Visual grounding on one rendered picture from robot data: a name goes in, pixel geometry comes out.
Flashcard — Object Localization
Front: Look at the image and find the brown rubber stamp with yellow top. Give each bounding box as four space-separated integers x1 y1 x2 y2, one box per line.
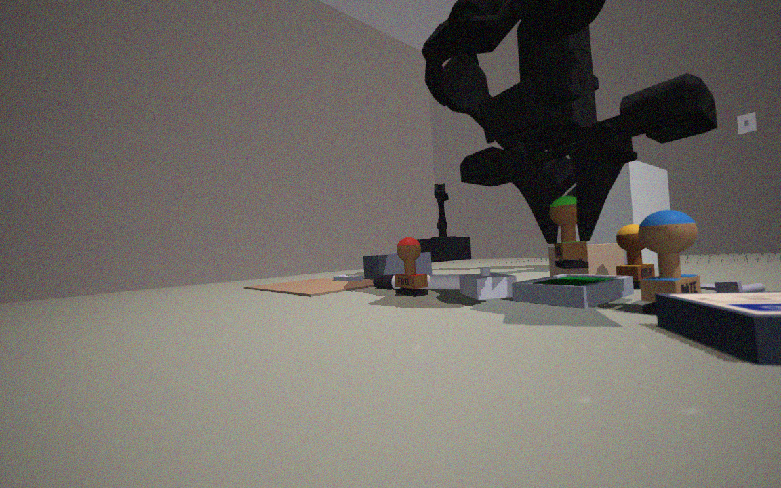
616 224 655 290

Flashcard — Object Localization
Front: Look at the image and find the tan box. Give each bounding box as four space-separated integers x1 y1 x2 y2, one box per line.
548 243 625 276

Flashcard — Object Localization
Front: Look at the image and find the brown wooden stamp with green top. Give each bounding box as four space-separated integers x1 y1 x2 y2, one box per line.
550 196 589 269

